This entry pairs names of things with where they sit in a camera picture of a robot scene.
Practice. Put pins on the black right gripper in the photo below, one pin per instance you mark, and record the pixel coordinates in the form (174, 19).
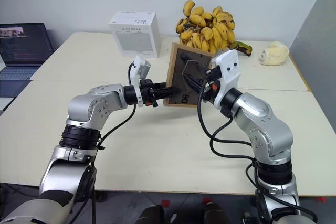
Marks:
(210, 91)

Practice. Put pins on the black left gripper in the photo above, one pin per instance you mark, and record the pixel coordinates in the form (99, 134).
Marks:
(147, 91)

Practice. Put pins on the wooden picture frame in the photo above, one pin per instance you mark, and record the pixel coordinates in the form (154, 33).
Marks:
(178, 51)

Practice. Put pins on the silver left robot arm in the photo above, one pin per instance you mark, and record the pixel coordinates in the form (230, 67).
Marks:
(86, 106)

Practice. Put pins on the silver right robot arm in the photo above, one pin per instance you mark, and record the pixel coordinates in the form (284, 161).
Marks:
(258, 119)

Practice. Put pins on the yellow banana bunch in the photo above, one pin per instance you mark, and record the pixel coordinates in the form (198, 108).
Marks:
(207, 28)

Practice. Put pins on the white cardboard box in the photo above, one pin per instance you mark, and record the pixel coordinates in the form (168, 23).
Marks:
(136, 35)

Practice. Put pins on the cream lumpy object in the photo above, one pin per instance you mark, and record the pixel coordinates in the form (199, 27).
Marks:
(274, 53)

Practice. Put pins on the grey partition panel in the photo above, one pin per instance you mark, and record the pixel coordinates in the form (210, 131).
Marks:
(315, 37)

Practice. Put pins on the dark rounded shape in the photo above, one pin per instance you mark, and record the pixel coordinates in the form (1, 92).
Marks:
(152, 214)
(216, 214)

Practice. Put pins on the dark grey laptop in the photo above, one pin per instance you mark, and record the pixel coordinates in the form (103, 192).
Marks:
(23, 43)

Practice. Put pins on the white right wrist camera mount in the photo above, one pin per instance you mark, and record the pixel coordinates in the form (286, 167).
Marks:
(228, 72)

